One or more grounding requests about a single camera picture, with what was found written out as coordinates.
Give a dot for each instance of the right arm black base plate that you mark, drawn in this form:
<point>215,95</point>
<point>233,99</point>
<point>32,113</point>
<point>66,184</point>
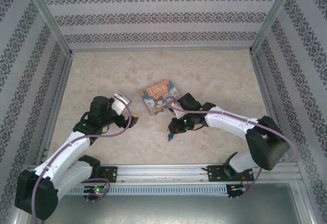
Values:
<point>217,173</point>

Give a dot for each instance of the small teal padlock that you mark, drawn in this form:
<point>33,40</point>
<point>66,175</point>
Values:
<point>170,137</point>

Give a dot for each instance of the aluminium mounting rail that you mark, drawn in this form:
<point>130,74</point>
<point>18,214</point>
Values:
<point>158,173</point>

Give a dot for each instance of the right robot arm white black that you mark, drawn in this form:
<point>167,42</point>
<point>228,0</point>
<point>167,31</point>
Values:
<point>230,121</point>

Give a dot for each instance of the aluminium side rail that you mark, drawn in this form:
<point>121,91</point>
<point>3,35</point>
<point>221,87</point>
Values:
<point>60,93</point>
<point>265,86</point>

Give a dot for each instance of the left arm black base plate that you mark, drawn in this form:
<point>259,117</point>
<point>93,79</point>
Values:
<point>110,174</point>

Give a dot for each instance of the aluminium frame post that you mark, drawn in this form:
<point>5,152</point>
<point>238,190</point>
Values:
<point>274,14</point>
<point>46,14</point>

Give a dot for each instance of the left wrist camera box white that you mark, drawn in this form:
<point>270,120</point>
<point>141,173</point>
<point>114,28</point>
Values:
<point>119,105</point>

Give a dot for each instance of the orange teal bear tin box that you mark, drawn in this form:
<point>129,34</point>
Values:
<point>158,97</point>

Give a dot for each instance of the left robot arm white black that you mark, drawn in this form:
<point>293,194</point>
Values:
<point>64,152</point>

